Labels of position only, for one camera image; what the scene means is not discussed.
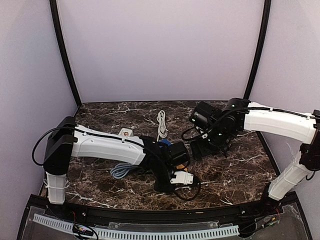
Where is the orange power strip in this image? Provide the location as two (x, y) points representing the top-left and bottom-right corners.
(176, 164), (186, 170)

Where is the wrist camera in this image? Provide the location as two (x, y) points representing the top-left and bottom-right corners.
(168, 142), (190, 167)
(189, 101), (218, 130)

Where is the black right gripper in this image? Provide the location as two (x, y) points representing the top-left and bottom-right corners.
(190, 123), (234, 161)

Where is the white power strip cable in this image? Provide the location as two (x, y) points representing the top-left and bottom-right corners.
(156, 110), (169, 141)

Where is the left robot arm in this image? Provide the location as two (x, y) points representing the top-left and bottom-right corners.
(31, 116), (175, 218)

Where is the light blue slotted cable duct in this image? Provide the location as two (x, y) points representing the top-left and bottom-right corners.
(32, 214), (240, 240)

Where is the white cube socket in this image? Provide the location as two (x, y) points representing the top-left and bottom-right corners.
(118, 128), (134, 137)

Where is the grey-blue coiled cable with plug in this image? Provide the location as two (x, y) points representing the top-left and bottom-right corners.
(109, 162), (137, 179)

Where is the black right frame post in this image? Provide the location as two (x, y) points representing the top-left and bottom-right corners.
(243, 0), (272, 100)

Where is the dark blue cube socket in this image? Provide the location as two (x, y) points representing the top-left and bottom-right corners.
(158, 138), (173, 148)

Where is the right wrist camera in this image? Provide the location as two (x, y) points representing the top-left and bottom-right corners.
(189, 101), (218, 130)

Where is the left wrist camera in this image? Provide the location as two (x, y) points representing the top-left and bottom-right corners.
(168, 142), (190, 167)

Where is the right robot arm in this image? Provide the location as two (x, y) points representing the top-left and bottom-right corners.
(189, 98), (320, 217)

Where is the black front table rail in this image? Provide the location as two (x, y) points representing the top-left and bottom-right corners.
(27, 194), (283, 226)

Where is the black left frame post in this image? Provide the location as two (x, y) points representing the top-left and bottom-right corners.
(49, 0), (82, 109)

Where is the black frame post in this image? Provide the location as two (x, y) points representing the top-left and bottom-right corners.
(49, 0), (82, 109)
(243, 0), (272, 100)

